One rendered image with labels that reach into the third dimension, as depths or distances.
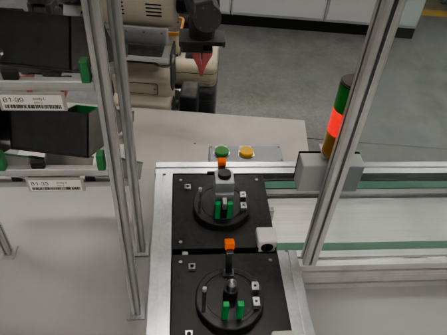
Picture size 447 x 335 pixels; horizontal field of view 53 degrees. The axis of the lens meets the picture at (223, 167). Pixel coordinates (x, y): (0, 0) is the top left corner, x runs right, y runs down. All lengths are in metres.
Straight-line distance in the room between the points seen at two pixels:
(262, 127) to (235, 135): 0.10
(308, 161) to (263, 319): 0.33
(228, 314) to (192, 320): 0.07
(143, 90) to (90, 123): 1.01
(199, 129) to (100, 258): 0.57
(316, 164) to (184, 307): 0.39
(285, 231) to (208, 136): 0.48
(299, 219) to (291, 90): 2.22
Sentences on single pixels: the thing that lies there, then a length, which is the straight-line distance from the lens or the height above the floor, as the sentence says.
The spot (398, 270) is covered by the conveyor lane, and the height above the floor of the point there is 0.93.
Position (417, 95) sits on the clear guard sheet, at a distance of 0.80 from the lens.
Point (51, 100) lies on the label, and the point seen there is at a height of 1.44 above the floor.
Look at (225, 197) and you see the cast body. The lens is 1.04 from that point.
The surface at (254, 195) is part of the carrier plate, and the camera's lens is 1.16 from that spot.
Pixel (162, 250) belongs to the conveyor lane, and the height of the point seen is 0.95.
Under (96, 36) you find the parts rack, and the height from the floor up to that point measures 1.54.
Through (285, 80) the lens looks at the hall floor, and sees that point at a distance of 3.45.
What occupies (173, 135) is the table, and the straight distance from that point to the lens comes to 1.49.
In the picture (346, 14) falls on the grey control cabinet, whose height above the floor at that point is 0.18.
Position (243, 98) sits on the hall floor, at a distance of 3.19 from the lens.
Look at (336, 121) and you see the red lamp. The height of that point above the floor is 1.34.
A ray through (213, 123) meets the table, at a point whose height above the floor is 0.86.
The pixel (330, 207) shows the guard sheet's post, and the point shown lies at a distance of 0.91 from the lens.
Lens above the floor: 1.81
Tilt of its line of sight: 43 degrees down
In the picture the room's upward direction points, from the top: 5 degrees clockwise
